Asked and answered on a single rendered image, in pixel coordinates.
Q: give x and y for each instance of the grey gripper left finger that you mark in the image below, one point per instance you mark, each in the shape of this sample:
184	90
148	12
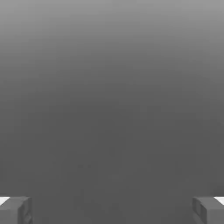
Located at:
12	210

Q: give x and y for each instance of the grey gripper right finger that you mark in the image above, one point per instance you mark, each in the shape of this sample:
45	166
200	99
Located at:
211	210

